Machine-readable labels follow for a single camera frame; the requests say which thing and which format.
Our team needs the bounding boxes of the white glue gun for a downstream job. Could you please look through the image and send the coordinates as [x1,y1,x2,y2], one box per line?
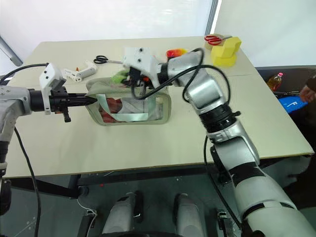
[61,60,98,83]

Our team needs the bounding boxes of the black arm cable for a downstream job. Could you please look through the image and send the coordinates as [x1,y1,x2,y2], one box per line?
[0,62,49,85]
[130,47,243,231]

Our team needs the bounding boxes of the grey robot leg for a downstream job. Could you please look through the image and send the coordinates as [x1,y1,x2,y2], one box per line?
[173,193,206,237]
[102,190,144,236]

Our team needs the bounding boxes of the oil bottle with red cap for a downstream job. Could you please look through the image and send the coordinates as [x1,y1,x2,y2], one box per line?
[266,72,285,92]

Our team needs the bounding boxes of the green pouch with clear window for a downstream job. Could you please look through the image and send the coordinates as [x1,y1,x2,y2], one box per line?
[85,76,172,126]

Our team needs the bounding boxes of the black hanging cable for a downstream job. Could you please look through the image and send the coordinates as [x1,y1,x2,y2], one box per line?
[13,126,41,237]

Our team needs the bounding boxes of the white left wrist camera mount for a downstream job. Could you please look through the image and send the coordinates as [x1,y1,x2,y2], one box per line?
[39,63,67,116]

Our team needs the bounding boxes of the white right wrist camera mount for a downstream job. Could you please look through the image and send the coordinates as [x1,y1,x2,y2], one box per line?
[122,46,161,88]

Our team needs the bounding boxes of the green plush keychain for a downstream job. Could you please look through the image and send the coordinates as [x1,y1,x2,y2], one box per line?
[110,70,129,84]

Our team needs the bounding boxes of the grey window frame post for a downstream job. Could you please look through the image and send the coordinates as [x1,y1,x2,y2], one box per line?
[204,0,222,37]

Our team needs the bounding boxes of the black table frame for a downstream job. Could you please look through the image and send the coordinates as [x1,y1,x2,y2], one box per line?
[4,152,316,199]

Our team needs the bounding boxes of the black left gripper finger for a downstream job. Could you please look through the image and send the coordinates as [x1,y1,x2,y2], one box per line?
[67,93,96,101]
[67,99,98,108]

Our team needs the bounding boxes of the black handled scissors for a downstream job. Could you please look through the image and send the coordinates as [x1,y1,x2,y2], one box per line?
[93,55,124,65]

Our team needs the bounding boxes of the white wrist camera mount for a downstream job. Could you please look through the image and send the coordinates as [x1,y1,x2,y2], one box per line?
[39,63,67,116]
[122,46,161,88]

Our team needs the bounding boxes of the red handled scissors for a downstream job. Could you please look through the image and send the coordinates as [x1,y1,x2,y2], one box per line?
[204,34,233,46]

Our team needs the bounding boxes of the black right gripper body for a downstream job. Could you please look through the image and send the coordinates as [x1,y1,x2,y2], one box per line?
[126,66,149,88]

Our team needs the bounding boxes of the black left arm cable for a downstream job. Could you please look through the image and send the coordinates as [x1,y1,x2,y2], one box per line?
[0,62,49,85]

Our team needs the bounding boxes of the red yellow plush toy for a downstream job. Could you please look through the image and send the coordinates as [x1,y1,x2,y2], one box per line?
[165,47,188,59]

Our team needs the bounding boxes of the grey metal post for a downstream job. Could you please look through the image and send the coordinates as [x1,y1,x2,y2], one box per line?
[0,35,23,67]

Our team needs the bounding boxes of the person's hand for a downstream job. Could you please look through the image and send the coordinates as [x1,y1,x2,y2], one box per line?
[299,76,316,103]

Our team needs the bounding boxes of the yellow foam block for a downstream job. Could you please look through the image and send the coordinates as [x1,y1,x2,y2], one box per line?
[210,36,242,59]
[212,52,238,68]

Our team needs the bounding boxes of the blue box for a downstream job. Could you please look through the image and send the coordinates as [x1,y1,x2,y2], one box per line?
[278,94,310,115]

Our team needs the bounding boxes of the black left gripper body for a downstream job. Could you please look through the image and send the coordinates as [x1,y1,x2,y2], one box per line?
[48,86,73,123]

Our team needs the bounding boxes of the black storage bin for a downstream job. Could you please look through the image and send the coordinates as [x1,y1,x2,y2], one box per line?
[254,65,316,129]

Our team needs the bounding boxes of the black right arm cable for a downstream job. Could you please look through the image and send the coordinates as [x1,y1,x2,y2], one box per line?
[130,47,243,231]

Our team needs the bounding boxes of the thin white cable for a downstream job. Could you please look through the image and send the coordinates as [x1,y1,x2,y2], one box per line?
[76,196,98,237]

